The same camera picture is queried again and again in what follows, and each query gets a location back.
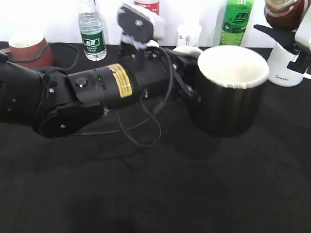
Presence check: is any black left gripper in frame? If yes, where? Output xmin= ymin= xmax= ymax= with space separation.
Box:
xmin=145 ymin=47 xmax=201 ymax=107

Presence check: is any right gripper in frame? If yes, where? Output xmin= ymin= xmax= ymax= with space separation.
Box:
xmin=253 ymin=14 xmax=311 ymax=74

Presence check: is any orange nescafe coffee bottle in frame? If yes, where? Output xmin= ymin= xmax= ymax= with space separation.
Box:
xmin=264 ymin=0 xmax=311 ymax=31

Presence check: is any black mug white inside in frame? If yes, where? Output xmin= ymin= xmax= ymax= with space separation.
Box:
xmin=189 ymin=45 xmax=269 ymax=137

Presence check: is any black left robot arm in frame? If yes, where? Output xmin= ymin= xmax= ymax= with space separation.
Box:
xmin=0 ymin=47 xmax=199 ymax=138

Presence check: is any grey mug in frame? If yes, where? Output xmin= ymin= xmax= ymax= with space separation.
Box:
xmin=173 ymin=46 xmax=203 ymax=57

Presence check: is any green sprite bottle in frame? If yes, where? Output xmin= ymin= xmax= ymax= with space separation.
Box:
xmin=219 ymin=0 xmax=254 ymax=46

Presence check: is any maroon mug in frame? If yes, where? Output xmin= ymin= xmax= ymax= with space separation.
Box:
xmin=8 ymin=33 xmax=54 ymax=67

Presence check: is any cola bottle red label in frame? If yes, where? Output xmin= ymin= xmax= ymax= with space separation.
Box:
xmin=134 ymin=0 xmax=160 ymax=15

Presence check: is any clear water bottle green label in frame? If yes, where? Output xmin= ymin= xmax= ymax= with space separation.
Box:
xmin=78 ymin=0 xmax=107 ymax=61

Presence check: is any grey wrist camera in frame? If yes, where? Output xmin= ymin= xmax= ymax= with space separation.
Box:
xmin=117 ymin=3 xmax=166 ymax=47

